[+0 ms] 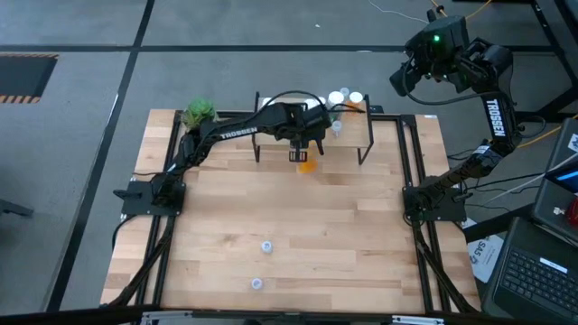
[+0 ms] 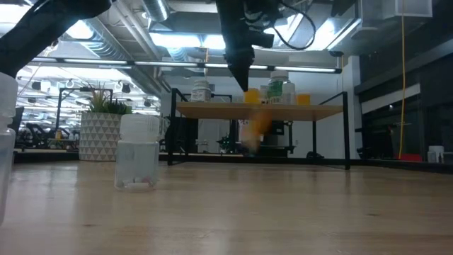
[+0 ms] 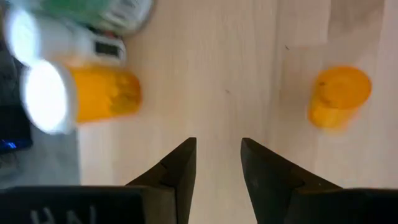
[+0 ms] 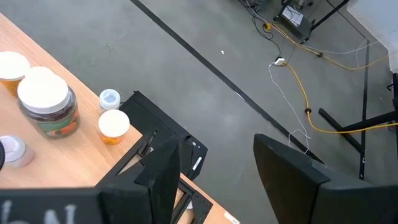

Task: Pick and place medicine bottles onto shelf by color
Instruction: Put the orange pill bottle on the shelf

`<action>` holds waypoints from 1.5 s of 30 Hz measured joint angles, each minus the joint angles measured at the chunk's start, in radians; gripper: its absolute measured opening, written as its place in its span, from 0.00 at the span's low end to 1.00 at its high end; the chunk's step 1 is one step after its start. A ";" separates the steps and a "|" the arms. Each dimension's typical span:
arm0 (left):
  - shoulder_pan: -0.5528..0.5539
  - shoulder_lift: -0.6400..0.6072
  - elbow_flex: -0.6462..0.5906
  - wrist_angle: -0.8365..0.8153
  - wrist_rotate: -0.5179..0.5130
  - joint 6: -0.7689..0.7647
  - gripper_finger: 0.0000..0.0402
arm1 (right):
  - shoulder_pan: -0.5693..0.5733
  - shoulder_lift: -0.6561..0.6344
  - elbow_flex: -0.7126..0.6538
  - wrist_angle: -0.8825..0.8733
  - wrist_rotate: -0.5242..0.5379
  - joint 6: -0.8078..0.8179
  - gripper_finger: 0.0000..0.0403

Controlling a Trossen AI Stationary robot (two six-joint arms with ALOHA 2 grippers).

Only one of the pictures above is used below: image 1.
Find white printed paper sheet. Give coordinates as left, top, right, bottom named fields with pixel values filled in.
left=467, top=233, right=506, bottom=284

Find black floor hatch striped edge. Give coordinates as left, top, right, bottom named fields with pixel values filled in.
left=0, top=52, right=59, bottom=106

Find black aluminium table frame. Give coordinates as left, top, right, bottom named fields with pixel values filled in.
left=106, top=107, right=480, bottom=315

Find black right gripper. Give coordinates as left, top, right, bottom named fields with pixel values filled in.
left=390, top=15, right=471, bottom=97

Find yellow extension cable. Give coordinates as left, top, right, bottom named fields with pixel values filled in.
left=514, top=115, right=578, bottom=153

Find grey metal stand foot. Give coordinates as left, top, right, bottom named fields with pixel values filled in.
left=0, top=197, right=35, bottom=218

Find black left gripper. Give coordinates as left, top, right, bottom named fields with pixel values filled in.
left=288, top=104, right=333, bottom=163

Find wooden shelf black metal legs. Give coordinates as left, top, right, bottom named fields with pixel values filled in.
left=251, top=91, right=376, bottom=166

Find green artificial plant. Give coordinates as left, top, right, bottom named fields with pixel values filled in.
left=182, top=97, right=219, bottom=133

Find yellow cable black plug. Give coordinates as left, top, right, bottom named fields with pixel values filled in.
left=428, top=0, right=494, bottom=22

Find silver metal bracket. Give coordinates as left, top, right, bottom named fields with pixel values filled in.
left=139, top=310, right=193, bottom=325
left=391, top=314, right=446, bottom=325

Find dark laptop with stickers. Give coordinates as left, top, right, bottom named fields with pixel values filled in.
left=532, top=117, right=578, bottom=249

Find black desk frame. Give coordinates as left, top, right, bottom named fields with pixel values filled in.
left=514, top=0, right=578, bottom=124

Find thin white cable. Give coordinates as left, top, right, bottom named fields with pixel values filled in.
left=368, top=0, right=430, bottom=24

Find black laptop keyboard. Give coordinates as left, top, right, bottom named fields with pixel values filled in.
left=480, top=216, right=578, bottom=322

